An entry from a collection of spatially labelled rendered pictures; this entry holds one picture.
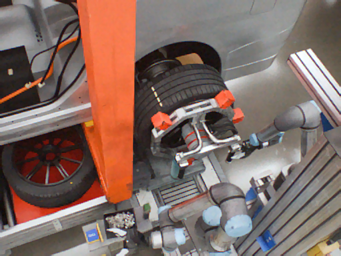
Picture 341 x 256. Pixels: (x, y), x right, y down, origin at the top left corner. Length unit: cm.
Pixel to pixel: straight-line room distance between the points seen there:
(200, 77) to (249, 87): 159
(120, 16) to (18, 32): 185
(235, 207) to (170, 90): 91
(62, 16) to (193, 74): 106
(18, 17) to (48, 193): 127
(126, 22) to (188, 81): 111
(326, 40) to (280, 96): 99
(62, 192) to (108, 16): 170
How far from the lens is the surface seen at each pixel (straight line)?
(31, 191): 287
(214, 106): 243
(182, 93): 239
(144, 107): 248
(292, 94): 412
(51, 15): 305
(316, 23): 491
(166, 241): 193
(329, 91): 149
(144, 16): 219
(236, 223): 178
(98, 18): 135
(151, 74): 276
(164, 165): 320
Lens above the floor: 310
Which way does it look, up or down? 58 degrees down
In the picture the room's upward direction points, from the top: 9 degrees clockwise
